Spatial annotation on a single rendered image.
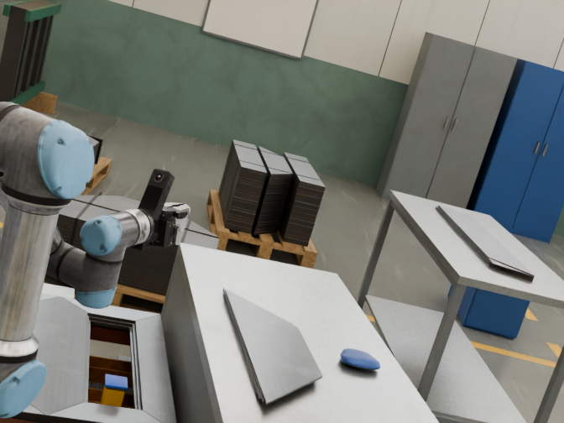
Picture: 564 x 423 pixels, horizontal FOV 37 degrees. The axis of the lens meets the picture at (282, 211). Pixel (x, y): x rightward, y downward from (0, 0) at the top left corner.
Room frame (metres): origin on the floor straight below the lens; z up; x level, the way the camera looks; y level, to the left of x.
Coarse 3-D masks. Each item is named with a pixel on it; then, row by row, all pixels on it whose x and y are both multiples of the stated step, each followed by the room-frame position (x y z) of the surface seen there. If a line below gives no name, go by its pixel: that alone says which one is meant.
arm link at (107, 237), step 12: (108, 216) 1.61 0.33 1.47; (120, 216) 1.64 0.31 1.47; (132, 216) 1.67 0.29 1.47; (84, 228) 1.58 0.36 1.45; (96, 228) 1.57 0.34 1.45; (108, 228) 1.57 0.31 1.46; (120, 228) 1.60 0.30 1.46; (132, 228) 1.64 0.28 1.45; (84, 240) 1.58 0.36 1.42; (96, 240) 1.57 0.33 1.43; (108, 240) 1.57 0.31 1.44; (120, 240) 1.60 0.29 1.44; (132, 240) 1.64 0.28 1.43; (96, 252) 1.57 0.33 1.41; (108, 252) 1.58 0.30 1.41; (120, 252) 1.61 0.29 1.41
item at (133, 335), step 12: (96, 324) 2.53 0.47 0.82; (108, 324) 2.54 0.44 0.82; (120, 324) 2.56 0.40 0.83; (132, 324) 2.57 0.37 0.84; (132, 336) 2.51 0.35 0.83; (132, 348) 2.42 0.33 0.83; (132, 360) 2.34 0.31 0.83; (132, 372) 2.28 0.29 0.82; (84, 396) 2.04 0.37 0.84; (36, 420) 1.88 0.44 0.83; (48, 420) 1.89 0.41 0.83; (60, 420) 1.90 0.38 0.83; (72, 420) 1.91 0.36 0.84; (84, 420) 1.91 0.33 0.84
